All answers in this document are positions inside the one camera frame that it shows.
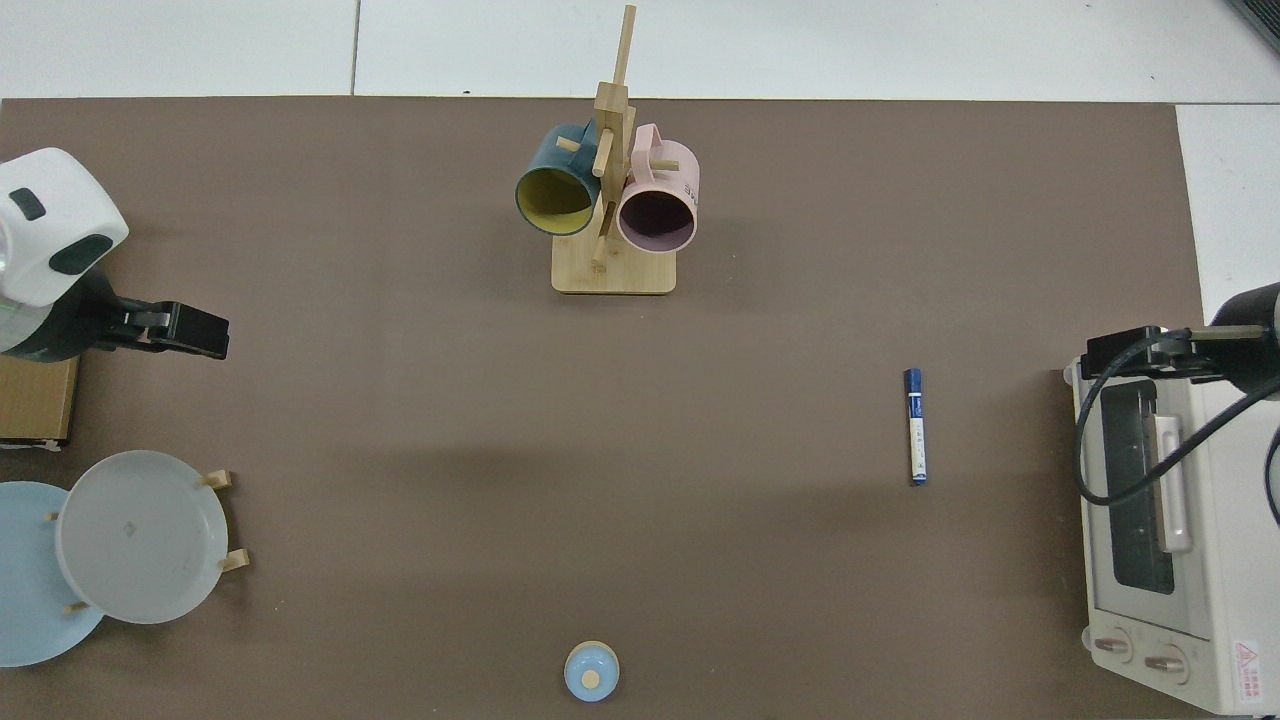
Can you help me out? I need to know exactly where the light blue plate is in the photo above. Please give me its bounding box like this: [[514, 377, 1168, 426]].
[[0, 481, 106, 668]]

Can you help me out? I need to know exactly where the wire basket with wooden floor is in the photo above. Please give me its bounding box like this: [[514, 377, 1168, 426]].
[[0, 355, 81, 451]]

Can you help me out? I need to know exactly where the dark grey panel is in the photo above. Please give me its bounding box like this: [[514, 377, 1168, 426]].
[[1226, 0, 1280, 53]]

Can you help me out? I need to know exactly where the wooden plate rack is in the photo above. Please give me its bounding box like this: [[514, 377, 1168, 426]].
[[45, 468, 251, 614]]

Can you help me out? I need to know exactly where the pink mug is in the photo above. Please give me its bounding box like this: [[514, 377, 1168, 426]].
[[615, 123, 700, 254]]

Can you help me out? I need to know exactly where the blue and white marker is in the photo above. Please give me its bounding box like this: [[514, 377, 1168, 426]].
[[904, 368, 929, 487]]

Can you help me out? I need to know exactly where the wooden cup stand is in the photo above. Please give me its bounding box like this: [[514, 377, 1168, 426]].
[[551, 5, 678, 296]]

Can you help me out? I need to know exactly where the dark teal mug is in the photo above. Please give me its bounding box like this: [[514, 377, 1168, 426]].
[[515, 122, 603, 237]]

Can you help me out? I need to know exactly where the grey plate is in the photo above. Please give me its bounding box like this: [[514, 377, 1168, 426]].
[[55, 450, 230, 626]]

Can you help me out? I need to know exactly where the pale toaster oven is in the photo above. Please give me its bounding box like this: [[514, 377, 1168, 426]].
[[1063, 355, 1280, 716]]

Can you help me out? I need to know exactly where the brown table cloth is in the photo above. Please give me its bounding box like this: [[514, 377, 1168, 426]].
[[0, 96, 1206, 720]]

